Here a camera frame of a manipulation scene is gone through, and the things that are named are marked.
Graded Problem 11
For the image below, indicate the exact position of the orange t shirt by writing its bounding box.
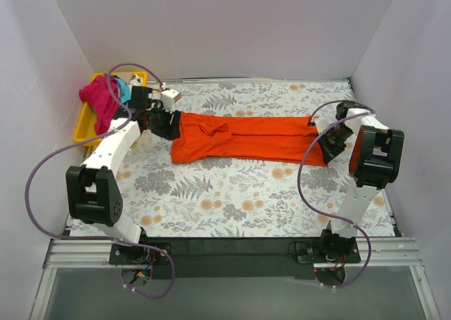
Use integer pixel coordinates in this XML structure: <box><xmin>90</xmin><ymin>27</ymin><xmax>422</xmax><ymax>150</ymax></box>
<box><xmin>171</xmin><ymin>112</ymin><xmax>326</xmax><ymax>166</ymax></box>

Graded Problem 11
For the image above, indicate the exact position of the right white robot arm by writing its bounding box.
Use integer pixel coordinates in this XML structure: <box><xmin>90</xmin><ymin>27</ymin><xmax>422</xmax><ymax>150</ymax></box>
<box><xmin>314</xmin><ymin>100</ymin><xmax>405</xmax><ymax>262</ymax></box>

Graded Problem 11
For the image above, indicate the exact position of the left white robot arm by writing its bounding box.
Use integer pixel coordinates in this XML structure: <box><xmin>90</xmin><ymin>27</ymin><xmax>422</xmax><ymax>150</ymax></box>
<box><xmin>66</xmin><ymin>86</ymin><xmax>181</xmax><ymax>264</ymax></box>

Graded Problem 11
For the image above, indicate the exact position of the teal t shirt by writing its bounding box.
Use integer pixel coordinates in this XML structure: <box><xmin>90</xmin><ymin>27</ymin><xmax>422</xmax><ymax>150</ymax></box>
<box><xmin>116</xmin><ymin>78</ymin><xmax>131</xmax><ymax>104</ymax></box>

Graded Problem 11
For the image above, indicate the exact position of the white t shirt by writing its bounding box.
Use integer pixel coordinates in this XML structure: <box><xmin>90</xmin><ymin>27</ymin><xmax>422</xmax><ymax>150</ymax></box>
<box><xmin>128</xmin><ymin>73</ymin><xmax>145</xmax><ymax>87</ymax></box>

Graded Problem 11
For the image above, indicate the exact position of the magenta t shirt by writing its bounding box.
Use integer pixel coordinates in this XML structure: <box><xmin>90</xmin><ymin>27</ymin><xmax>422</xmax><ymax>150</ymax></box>
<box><xmin>79</xmin><ymin>75</ymin><xmax>119</xmax><ymax>135</ymax></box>

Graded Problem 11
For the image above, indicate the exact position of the yellow plastic bin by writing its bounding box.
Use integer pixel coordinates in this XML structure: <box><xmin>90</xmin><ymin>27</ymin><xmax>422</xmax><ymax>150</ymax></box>
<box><xmin>73</xmin><ymin>71</ymin><xmax>147</xmax><ymax>147</ymax></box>

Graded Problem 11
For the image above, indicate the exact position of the floral patterned table mat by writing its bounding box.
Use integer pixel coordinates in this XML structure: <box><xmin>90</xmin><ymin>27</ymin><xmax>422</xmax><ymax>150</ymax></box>
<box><xmin>70</xmin><ymin>81</ymin><xmax>395</xmax><ymax>238</ymax></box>

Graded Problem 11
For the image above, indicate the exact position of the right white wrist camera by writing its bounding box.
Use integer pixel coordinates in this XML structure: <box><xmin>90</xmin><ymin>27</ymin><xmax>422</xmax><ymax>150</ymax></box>
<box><xmin>307</xmin><ymin>116</ymin><xmax>330</xmax><ymax>135</ymax></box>

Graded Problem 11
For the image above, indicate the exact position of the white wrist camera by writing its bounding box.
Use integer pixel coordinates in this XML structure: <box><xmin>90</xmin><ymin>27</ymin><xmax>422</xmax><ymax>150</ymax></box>
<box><xmin>307</xmin><ymin>116</ymin><xmax>330</xmax><ymax>135</ymax></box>
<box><xmin>159</xmin><ymin>88</ymin><xmax>181</xmax><ymax>113</ymax></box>

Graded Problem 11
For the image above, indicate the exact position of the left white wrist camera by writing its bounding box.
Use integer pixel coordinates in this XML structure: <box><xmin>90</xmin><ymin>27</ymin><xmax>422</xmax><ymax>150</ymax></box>
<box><xmin>159</xmin><ymin>88</ymin><xmax>181</xmax><ymax>113</ymax></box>

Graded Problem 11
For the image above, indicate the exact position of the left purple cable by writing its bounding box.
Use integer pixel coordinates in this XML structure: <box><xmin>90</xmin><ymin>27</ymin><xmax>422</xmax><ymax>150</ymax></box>
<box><xmin>25</xmin><ymin>63</ymin><xmax>175</xmax><ymax>298</ymax></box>

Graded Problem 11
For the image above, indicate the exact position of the aluminium mounting rail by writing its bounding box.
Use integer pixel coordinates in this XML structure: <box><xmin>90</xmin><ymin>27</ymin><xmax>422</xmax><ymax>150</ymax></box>
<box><xmin>42</xmin><ymin>238</ymin><xmax>423</xmax><ymax>269</ymax></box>

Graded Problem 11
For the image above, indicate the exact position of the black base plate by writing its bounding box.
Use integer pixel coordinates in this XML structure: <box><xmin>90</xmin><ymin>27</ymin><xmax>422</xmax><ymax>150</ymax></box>
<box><xmin>109</xmin><ymin>237</ymin><xmax>361</xmax><ymax>279</ymax></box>

